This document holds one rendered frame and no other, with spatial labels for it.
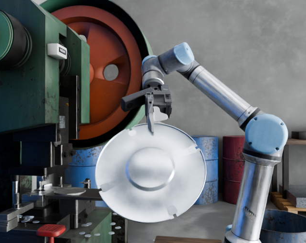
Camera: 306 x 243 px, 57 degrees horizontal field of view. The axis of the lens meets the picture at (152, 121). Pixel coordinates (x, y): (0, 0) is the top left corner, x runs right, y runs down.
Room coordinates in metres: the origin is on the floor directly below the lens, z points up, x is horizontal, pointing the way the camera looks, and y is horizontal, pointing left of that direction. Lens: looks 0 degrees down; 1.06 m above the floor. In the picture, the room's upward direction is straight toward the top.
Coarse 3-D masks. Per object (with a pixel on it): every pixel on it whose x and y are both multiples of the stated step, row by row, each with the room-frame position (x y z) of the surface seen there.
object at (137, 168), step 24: (120, 144) 0.79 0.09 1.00; (144, 144) 0.79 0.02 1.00; (168, 144) 0.78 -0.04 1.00; (192, 144) 0.78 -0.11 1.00; (96, 168) 0.75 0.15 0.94; (120, 168) 0.74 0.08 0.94; (144, 168) 0.73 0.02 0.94; (168, 168) 0.73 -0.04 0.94; (192, 168) 0.73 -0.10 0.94; (120, 192) 0.70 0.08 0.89; (144, 192) 0.70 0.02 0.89; (168, 192) 0.70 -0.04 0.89; (192, 192) 0.69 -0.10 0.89; (144, 216) 0.66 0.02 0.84; (168, 216) 0.66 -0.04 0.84
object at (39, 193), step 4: (40, 188) 1.21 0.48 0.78; (44, 188) 1.21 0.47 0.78; (48, 188) 1.21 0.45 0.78; (52, 188) 1.21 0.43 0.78; (56, 188) 1.21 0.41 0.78; (32, 192) 1.13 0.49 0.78; (36, 192) 1.13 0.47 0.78; (40, 192) 1.13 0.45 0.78; (44, 192) 1.13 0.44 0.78; (48, 192) 1.13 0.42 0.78; (24, 196) 1.10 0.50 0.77; (28, 196) 1.10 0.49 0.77; (32, 196) 1.10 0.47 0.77; (36, 196) 1.09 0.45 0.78; (40, 196) 1.09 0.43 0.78; (44, 196) 1.10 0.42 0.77; (24, 200) 1.10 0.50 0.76; (28, 200) 1.10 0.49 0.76; (32, 200) 1.10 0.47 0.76; (36, 200) 1.09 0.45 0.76; (40, 200) 1.09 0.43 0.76; (44, 200) 1.10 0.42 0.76; (48, 200) 1.13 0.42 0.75; (52, 200) 1.16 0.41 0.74; (36, 204) 1.09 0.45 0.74; (40, 204) 1.09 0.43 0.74; (44, 204) 1.10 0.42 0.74
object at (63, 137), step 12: (60, 96) 1.15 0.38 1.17; (60, 108) 1.15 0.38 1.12; (60, 120) 1.15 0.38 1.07; (60, 132) 1.15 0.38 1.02; (24, 144) 1.10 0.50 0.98; (36, 144) 1.09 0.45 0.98; (48, 144) 1.08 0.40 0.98; (60, 144) 1.13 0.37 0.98; (24, 156) 1.10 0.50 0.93; (36, 156) 1.09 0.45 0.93; (48, 156) 1.08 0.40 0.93; (60, 156) 1.10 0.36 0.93
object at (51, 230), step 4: (48, 224) 0.83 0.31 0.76; (52, 224) 0.83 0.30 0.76; (40, 228) 0.80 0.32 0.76; (44, 228) 0.80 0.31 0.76; (48, 228) 0.80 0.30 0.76; (52, 228) 0.80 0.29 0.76; (56, 228) 0.80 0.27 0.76; (60, 228) 0.80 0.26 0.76; (64, 228) 0.81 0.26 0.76; (36, 232) 0.79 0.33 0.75; (40, 232) 0.78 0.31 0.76; (44, 232) 0.78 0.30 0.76; (48, 232) 0.78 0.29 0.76; (52, 232) 0.78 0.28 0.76; (56, 232) 0.78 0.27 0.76; (60, 232) 0.79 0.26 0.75; (44, 236) 0.78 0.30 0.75; (48, 236) 0.78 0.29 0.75; (52, 236) 0.77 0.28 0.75; (56, 236) 0.78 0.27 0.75; (48, 240) 0.80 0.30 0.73; (52, 240) 0.80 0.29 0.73
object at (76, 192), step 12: (60, 192) 1.11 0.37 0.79; (72, 192) 1.11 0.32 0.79; (84, 192) 1.13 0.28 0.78; (96, 192) 1.13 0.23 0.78; (60, 204) 1.10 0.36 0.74; (72, 204) 1.09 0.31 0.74; (84, 204) 1.16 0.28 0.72; (72, 216) 1.09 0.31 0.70; (84, 216) 1.16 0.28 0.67; (72, 228) 1.09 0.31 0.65
